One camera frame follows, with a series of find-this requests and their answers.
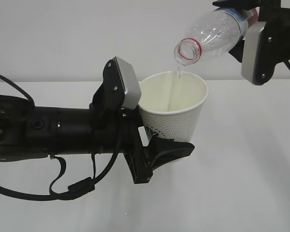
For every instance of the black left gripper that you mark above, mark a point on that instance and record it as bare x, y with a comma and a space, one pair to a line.
117, 132

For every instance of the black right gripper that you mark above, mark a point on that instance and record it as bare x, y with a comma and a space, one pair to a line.
261, 9

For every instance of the clear water bottle red label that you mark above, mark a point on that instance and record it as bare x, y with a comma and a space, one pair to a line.
214, 34

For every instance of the white paper cup green logo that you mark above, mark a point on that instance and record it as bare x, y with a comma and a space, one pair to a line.
170, 104

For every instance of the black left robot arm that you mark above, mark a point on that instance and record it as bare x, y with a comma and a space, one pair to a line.
28, 132

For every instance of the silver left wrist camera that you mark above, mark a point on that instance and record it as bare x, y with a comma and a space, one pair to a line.
120, 87

